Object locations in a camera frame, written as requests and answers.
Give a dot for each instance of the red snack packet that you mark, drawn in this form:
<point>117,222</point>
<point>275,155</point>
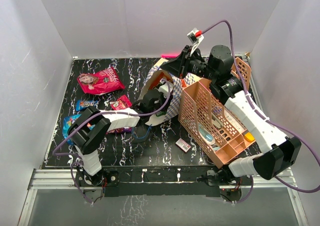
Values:
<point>121,103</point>

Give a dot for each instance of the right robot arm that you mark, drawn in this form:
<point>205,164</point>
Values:
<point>278,151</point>

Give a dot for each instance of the pink mesh file organizer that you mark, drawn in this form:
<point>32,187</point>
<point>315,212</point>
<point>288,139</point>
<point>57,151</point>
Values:
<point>198,105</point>

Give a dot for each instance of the checkered paper bag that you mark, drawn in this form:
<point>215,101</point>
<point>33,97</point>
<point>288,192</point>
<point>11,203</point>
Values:
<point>173,106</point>

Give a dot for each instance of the blue candy bar wrapper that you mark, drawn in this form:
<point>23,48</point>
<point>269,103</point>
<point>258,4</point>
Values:
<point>83,104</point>

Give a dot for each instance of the orange snack packet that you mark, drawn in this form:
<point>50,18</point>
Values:
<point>157,80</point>

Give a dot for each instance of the blue chips bag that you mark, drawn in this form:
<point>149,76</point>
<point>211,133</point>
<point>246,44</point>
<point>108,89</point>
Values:
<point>67,122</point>

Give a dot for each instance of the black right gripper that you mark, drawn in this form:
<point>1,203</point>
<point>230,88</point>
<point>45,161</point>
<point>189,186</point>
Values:
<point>181,63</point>

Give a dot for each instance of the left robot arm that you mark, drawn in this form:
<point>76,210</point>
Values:
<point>88,131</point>

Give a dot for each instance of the yellow object in organizer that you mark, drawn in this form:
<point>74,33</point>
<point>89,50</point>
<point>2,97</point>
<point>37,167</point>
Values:
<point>248,137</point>

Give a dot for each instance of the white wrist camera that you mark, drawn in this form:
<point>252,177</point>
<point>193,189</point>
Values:
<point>196,37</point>
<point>166,89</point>

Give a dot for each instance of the pink snack bag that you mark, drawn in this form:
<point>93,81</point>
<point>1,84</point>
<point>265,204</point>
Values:
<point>100,83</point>

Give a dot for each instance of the purple snack packet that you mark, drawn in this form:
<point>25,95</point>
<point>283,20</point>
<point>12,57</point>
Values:
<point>120,130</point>

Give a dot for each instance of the small red white box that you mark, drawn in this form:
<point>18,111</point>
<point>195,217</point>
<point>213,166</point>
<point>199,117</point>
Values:
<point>183,145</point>

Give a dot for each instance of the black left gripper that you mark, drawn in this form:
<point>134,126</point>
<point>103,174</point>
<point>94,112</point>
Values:
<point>163,97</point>

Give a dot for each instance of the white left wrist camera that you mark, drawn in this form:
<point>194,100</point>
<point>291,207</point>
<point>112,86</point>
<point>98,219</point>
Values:
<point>166,89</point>

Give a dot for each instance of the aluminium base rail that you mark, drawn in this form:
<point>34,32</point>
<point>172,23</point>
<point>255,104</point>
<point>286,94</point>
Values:
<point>159,197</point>

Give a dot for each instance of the blue tape dispenser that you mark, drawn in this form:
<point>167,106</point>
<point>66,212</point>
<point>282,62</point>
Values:
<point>206,135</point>

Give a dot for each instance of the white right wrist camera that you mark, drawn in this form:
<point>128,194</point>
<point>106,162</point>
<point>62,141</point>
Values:
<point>196,37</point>

